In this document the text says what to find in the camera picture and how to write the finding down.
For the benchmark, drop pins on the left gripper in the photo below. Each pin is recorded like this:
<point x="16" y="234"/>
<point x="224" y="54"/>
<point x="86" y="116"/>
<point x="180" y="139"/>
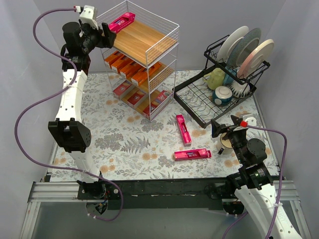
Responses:
<point x="98" y="38"/>

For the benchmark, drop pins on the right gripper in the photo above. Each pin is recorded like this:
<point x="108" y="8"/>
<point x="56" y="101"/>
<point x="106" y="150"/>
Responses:
<point x="226" y="128"/>

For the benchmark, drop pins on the orange toothpaste box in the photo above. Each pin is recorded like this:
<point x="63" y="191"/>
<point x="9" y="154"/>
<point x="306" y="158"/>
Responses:
<point x="130" y="69"/>
<point x="112" y="58"/>
<point x="143" y="74"/>
<point x="120" y="63"/>

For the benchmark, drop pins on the pink toothpaste box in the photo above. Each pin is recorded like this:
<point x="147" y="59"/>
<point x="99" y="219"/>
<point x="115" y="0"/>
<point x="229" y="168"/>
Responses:
<point x="185" y="136"/>
<point x="192" y="154"/>
<point x="121" y="22"/>

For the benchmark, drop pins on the red 3D toothpaste box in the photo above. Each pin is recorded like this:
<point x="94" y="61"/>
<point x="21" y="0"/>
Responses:
<point x="123" y="89"/>
<point x="155" y="103"/>

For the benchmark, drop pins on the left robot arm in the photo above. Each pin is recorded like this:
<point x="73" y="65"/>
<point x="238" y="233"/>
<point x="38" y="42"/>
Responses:
<point x="68" y="129"/>

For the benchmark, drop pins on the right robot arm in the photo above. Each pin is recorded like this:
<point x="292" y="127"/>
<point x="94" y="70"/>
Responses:
<point x="253" y="185"/>

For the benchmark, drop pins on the cream mug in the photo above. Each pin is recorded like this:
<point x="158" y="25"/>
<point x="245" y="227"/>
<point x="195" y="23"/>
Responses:
<point x="224" y="145"/>

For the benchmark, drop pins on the teal spotted bowl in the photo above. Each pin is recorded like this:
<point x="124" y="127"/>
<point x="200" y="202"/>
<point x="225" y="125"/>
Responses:
<point x="222" y="96"/>

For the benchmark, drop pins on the black dish rack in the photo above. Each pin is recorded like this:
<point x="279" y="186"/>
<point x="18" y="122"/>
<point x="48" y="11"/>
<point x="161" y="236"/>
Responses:
<point x="195" y="96"/>

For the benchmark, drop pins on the white ribbed bowl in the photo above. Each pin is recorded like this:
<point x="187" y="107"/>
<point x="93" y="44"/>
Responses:
<point x="239" y="91"/>

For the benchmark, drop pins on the light blue cup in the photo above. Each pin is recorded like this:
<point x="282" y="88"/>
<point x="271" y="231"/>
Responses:
<point x="228" y="79"/>

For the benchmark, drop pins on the yellow-green mug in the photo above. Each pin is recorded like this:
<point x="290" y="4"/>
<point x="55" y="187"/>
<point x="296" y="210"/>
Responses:
<point x="214" y="79"/>

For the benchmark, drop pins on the pink and cream plate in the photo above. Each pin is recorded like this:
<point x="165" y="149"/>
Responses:
<point x="256" y="57"/>

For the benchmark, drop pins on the white plate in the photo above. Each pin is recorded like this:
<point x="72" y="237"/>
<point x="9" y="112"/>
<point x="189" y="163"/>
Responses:
<point x="230" y="43"/>

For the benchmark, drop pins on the grey speckled plate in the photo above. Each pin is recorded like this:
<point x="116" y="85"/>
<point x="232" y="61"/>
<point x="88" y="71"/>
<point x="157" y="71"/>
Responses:
<point x="244" y="48"/>

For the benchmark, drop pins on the floral table mat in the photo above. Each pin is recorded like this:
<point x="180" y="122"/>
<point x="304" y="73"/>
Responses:
<point x="127" y="146"/>

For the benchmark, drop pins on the white wire wooden shelf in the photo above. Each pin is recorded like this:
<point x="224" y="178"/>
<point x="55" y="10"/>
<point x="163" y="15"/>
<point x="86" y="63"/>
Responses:
<point x="149" y="39"/>

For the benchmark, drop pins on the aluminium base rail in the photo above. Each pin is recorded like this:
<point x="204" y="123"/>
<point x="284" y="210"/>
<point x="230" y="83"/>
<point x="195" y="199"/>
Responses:
<point x="136" y="209"/>

